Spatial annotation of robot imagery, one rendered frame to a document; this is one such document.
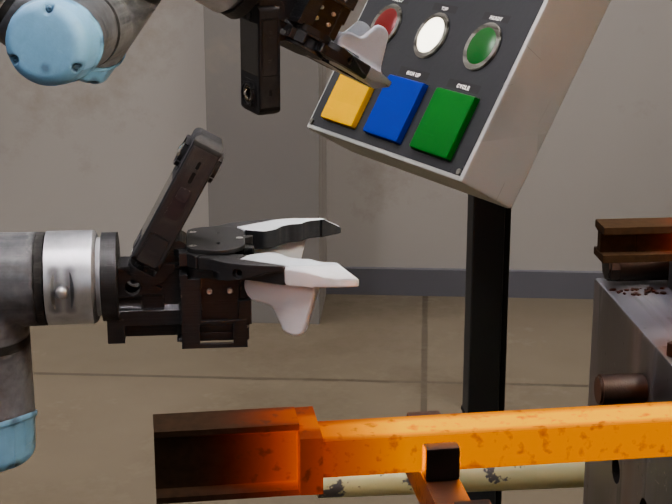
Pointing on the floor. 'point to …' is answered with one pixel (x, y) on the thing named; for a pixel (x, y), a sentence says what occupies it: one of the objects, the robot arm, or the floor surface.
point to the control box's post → (483, 311)
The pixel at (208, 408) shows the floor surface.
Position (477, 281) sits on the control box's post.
